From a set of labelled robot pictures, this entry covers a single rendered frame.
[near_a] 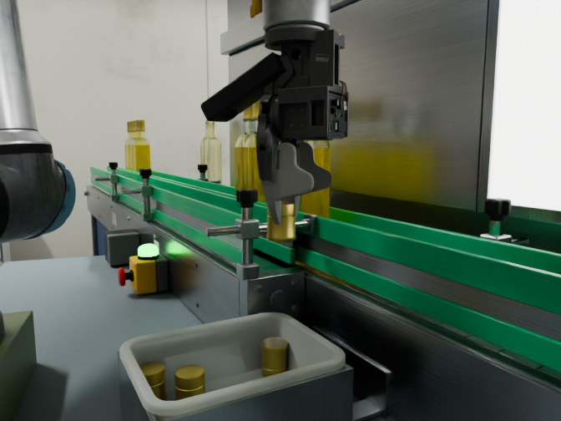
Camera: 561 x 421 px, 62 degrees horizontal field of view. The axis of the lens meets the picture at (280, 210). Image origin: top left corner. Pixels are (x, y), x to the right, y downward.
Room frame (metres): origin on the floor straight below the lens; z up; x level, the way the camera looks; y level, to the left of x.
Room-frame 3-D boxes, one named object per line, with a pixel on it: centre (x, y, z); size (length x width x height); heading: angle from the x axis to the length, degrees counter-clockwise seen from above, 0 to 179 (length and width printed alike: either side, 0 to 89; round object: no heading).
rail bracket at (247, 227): (0.66, 0.03, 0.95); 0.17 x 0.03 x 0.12; 119
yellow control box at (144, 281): (1.00, 0.29, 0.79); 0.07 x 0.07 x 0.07; 29
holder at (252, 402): (0.52, 0.03, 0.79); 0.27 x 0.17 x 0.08; 119
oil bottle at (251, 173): (0.94, 0.04, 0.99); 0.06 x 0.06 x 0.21; 28
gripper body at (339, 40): (0.55, -0.02, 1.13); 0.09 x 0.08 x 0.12; 64
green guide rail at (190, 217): (1.45, 0.47, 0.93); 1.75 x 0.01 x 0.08; 29
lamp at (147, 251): (1.00, 0.29, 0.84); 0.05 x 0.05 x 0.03
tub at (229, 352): (0.51, 0.06, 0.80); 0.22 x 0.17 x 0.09; 119
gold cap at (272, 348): (0.59, 0.01, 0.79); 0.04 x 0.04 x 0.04
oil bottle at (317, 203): (0.78, -0.05, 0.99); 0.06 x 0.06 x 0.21; 28
